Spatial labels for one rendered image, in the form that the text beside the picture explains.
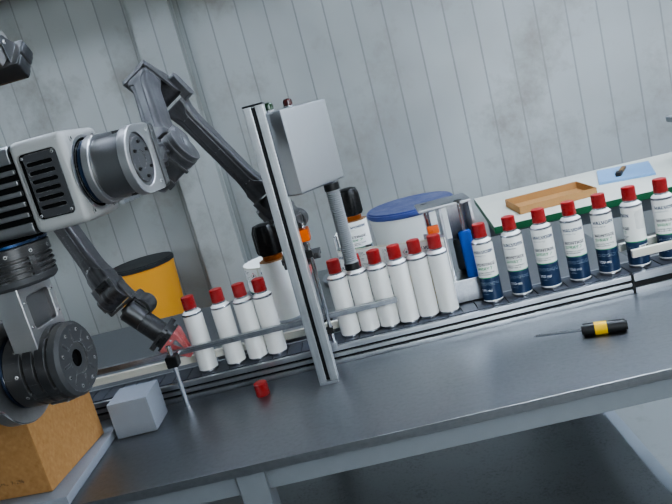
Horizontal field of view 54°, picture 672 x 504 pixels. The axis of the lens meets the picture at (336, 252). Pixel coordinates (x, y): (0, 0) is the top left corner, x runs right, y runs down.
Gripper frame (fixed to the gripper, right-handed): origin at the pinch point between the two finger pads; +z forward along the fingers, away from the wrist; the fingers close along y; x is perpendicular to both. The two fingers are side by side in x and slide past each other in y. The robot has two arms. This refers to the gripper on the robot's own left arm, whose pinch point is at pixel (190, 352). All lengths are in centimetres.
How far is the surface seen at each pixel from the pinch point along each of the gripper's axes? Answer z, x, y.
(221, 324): 2.2, -12.2, -2.4
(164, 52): -126, -26, 327
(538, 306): 63, -64, -5
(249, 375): 15.5, -6.3, -5.5
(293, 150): -8, -61, -17
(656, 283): 82, -86, -5
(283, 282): 11.0, -23.3, 24.1
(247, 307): 5.0, -19.9, -2.2
